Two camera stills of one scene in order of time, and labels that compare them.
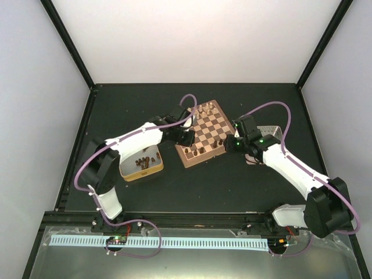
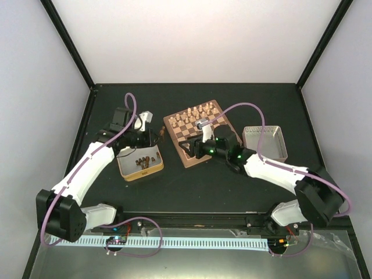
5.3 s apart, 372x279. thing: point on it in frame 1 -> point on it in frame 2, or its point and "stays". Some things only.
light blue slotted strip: x=159 y=242 stays
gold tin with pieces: x=145 y=163 stays
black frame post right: x=338 y=17 stays
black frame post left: x=67 y=42 stays
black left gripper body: x=179 y=139 -> x=137 y=142
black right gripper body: x=236 y=147 -> x=200 y=153
